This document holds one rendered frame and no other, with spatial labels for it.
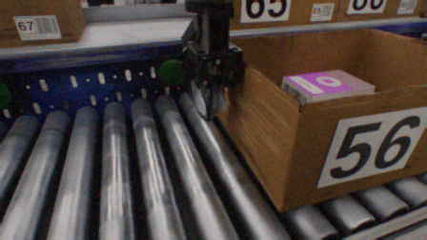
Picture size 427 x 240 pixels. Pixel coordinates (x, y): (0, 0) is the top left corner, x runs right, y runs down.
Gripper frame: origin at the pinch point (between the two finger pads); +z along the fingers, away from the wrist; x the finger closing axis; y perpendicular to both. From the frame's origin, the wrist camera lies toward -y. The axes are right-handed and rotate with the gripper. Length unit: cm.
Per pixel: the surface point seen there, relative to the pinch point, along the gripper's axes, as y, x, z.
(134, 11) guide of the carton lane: -61, -7, -11
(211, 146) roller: 2.9, -0.2, 5.8
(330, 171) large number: 21.8, 10.1, -0.9
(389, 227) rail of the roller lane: 27.8, 16.6, 5.8
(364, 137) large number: 21.9, 14.0, -5.6
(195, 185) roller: 12.2, -5.9, 5.4
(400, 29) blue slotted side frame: -23, 78, -6
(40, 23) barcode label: -28.8, -29.7, -13.6
